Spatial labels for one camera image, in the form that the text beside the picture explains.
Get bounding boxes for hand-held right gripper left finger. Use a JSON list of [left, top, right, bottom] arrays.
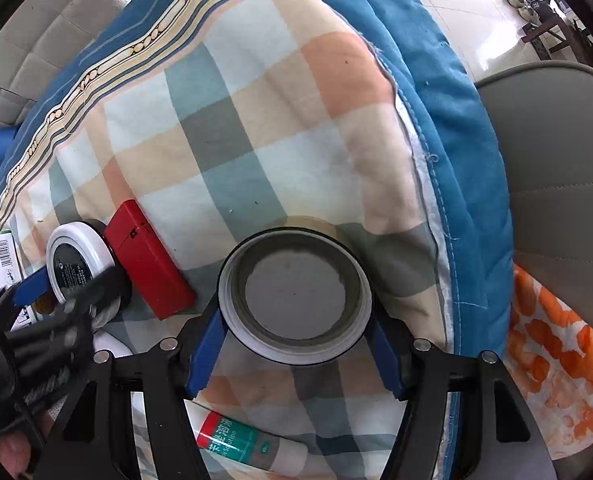
[[32, 306, 227, 480]]

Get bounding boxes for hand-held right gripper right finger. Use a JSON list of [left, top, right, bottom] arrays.
[[371, 317, 560, 480]]

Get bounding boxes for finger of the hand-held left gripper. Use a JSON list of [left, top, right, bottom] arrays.
[[46, 267, 130, 343], [0, 266, 53, 323]]

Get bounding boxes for black round tin white rim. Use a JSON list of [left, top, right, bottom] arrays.
[[45, 220, 133, 321]]

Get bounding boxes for red rectangular box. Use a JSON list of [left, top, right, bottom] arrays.
[[104, 199, 197, 322]]

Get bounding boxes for white tube green red label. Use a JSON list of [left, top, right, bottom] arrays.
[[184, 400, 310, 473]]

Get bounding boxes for person's left hand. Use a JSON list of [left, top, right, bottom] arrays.
[[0, 432, 36, 480]]

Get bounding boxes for orange white patterned bag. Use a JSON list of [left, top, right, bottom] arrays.
[[504, 265, 593, 461]]

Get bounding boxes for white quilted chair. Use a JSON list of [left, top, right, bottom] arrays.
[[0, 50, 41, 133]]

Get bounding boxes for plaid blanket blue border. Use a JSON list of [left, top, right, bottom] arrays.
[[0, 0, 515, 480]]

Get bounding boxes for grey chair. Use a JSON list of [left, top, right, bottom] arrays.
[[474, 60, 593, 480]]

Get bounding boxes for white quilted cushions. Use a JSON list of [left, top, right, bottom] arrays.
[[0, 0, 138, 68]]

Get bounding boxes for dark wooden chair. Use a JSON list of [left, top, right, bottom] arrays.
[[521, 0, 593, 61]]

